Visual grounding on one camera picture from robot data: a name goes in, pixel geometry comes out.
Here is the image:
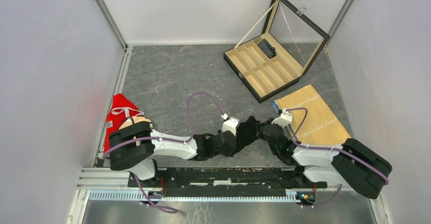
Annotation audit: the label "purple cable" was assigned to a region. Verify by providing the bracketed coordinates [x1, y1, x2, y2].
[102, 91, 226, 214]
[285, 107, 390, 208]

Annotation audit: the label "black compartment box glass lid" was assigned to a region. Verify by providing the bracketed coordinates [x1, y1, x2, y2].
[223, 0, 331, 104]

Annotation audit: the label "red underwear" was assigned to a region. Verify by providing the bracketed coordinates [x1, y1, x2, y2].
[104, 93, 144, 152]

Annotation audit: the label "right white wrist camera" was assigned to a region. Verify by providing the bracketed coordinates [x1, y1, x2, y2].
[271, 108, 293, 128]

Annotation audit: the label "black underwear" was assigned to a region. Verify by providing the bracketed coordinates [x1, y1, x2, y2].
[231, 116, 268, 157]

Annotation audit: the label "blue striped boxer shorts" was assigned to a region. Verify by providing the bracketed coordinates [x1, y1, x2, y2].
[257, 39, 276, 58]

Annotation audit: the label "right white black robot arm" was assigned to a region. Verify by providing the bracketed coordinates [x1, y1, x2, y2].
[257, 122, 393, 199]

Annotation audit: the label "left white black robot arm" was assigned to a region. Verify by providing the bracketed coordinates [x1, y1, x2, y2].
[103, 117, 239, 187]

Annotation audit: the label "beige underwear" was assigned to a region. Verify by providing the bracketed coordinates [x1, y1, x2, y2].
[119, 116, 152, 130]

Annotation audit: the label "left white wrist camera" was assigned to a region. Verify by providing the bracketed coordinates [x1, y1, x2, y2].
[221, 113, 239, 136]

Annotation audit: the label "white cable tray strip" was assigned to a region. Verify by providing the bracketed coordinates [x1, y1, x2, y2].
[88, 190, 300, 203]

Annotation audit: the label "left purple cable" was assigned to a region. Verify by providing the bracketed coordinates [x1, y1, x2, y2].
[102, 91, 226, 214]

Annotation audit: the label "tan cloth mat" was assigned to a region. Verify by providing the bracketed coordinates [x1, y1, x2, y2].
[271, 85, 351, 146]

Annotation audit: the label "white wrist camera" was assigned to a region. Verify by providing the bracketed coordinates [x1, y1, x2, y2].
[221, 113, 239, 136]
[271, 108, 293, 128]

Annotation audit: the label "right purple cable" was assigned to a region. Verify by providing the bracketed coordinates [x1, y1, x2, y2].
[285, 107, 390, 208]

